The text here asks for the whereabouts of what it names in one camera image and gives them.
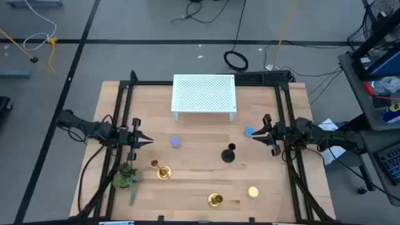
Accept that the blue yellow spray can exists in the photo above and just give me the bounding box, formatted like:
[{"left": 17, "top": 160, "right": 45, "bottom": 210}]
[{"left": 379, "top": 102, "right": 400, "bottom": 124}]

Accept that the green succulent plant in pot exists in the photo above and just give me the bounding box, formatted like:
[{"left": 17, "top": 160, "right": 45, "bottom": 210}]
[{"left": 112, "top": 161, "right": 141, "bottom": 206}]

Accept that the white cable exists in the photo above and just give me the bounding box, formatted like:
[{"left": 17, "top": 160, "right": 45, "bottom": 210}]
[{"left": 22, "top": 0, "right": 58, "bottom": 52}]

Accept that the black keyboard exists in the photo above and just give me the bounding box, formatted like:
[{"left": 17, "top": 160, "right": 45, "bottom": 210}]
[{"left": 376, "top": 142, "right": 400, "bottom": 186}]

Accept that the white perforated metal shelf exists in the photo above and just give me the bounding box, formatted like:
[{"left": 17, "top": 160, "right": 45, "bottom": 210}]
[{"left": 171, "top": 74, "right": 238, "bottom": 122}]

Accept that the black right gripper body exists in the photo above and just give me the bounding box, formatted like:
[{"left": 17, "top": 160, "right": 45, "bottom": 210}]
[{"left": 262, "top": 114, "right": 287, "bottom": 157}]

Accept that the black aluminium table frame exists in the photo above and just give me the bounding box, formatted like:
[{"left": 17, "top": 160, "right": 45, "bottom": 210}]
[{"left": 74, "top": 70, "right": 336, "bottom": 223}]

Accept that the white paper sheet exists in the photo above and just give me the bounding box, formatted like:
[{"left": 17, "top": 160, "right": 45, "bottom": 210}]
[{"left": 317, "top": 118, "right": 347, "bottom": 166}]

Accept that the coiled black cable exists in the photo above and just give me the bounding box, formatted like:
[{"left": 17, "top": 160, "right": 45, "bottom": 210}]
[{"left": 223, "top": 50, "right": 249, "bottom": 73}]

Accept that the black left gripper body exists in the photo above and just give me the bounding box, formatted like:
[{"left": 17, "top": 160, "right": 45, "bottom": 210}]
[{"left": 117, "top": 117, "right": 141, "bottom": 161}]

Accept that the grey equipment cart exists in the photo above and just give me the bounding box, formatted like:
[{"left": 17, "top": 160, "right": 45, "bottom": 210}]
[{"left": 338, "top": 51, "right": 400, "bottom": 131}]

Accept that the gold candlestick holder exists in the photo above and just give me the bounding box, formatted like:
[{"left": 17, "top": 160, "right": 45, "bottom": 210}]
[
  {"left": 207, "top": 192, "right": 224, "bottom": 208},
  {"left": 149, "top": 158, "right": 172, "bottom": 181}
]

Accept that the black candlestick holder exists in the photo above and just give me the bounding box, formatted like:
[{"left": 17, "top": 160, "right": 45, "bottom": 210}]
[{"left": 221, "top": 142, "right": 237, "bottom": 164}]

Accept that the long yellow cable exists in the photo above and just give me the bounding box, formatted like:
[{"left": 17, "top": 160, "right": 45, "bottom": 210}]
[{"left": 272, "top": 0, "right": 298, "bottom": 70}]

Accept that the red handled tool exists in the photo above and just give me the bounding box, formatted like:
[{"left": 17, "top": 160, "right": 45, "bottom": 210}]
[{"left": 364, "top": 81, "right": 376, "bottom": 96}]

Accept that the short yellow cable with plug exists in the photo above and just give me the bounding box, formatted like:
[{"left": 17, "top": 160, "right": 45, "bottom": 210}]
[{"left": 46, "top": 36, "right": 59, "bottom": 76}]

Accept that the black power strip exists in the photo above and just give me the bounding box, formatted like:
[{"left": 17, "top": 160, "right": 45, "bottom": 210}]
[{"left": 234, "top": 70, "right": 295, "bottom": 84}]

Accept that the loose black floor cable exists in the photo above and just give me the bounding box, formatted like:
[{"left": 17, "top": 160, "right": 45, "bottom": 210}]
[{"left": 170, "top": 0, "right": 231, "bottom": 24}]

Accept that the black standing fan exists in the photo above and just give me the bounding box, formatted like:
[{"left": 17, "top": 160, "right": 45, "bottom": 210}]
[{"left": 347, "top": 0, "right": 400, "bottom": 51}]

